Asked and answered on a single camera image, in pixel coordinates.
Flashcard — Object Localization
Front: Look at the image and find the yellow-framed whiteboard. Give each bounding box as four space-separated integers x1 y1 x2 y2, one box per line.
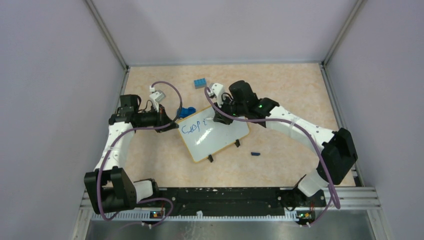
177 106 250 163

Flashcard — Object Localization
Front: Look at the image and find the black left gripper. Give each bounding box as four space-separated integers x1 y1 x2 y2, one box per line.
137 103 179 133

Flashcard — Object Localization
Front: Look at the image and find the black right board foot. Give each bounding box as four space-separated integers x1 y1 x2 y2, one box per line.
234 139 241 148

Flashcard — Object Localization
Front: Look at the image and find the black board foot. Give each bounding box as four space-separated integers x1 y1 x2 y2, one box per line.
207 154 214 163
234 139 241 148

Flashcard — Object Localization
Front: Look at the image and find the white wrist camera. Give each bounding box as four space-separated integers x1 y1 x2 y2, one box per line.
149 85 166 112
206 83 225 108

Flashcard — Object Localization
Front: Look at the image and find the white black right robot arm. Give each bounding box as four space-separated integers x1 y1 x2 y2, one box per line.
204 80 358 206

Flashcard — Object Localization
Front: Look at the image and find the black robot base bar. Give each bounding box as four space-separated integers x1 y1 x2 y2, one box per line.
129 176 327 220

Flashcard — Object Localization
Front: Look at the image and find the blue lego brick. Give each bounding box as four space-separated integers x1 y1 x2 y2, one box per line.
193 78 207 89

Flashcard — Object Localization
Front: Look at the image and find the black left board foot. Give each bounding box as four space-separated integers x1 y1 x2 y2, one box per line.
207 154 214 163

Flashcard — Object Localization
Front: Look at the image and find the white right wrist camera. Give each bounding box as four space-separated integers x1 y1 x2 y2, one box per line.
206 83 225 108

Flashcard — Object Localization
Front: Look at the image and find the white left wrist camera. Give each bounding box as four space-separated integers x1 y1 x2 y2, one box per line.
149 85 166 112

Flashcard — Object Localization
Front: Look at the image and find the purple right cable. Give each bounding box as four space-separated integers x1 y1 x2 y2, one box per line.
203 86 341 228

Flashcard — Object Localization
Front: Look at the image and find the white cable duct strip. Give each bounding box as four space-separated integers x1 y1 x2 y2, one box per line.
112 210 299 222

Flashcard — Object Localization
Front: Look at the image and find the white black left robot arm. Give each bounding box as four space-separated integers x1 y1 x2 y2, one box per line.
83 90 179 214

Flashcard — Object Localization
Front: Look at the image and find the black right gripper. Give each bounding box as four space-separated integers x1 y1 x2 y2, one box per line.
212 94 247 126

